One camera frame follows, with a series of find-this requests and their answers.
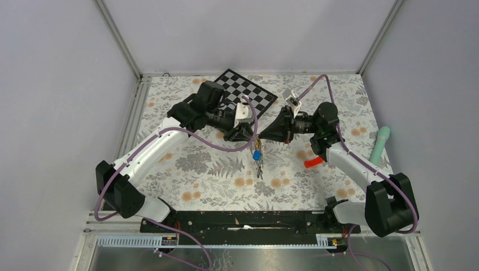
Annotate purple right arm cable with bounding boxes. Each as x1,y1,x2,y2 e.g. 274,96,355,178
297,74,419,271

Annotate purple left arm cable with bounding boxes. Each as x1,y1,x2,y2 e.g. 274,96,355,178
93,95,260,271

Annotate red key tag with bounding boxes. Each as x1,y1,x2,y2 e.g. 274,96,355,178
303,156,324,168

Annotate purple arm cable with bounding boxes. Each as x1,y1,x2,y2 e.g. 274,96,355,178
93,95,260,271
297,74,419,271

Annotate blue key tag with key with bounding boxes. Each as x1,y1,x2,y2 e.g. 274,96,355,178
252,150,262,161

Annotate black and silver chessboard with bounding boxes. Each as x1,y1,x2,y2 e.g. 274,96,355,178
214,69,278,118

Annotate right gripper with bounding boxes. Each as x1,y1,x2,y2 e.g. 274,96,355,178
259,106,321,145

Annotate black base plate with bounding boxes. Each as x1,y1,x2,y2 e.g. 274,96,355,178
140,211,352,246

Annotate aluminium frame rails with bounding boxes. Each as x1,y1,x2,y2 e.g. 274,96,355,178
94,1,419,270

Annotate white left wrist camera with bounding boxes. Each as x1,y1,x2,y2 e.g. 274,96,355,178
234,96,255,127

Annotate floral table mat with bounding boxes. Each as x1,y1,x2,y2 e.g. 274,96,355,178
138,74,378,211

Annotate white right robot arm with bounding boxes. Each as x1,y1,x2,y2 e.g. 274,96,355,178
259,102,419,237

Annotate grey metal key holder plate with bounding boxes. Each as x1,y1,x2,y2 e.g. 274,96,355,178
252,138,264,180

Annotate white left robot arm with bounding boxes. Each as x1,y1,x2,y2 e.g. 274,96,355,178
94,81,258,232

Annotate mint green handle tool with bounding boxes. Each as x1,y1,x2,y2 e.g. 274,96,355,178
369,126,391,165

